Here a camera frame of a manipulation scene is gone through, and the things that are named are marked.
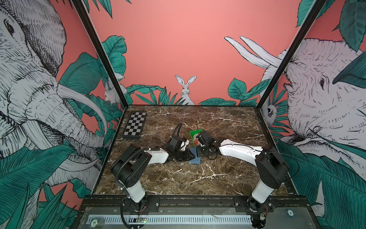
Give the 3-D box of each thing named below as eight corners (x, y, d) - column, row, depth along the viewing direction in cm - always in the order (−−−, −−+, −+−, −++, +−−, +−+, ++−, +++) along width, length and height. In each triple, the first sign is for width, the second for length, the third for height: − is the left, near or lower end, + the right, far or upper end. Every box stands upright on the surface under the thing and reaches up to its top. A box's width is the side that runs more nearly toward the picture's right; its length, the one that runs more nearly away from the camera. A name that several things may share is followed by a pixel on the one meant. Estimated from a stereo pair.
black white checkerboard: (124, 139, 102) (122, 136, 98) (133, 114, 117) (131, 111, 114) (140, 139, 102) (139, 136, 98) (146, 114, 117) (145, 111, 114)
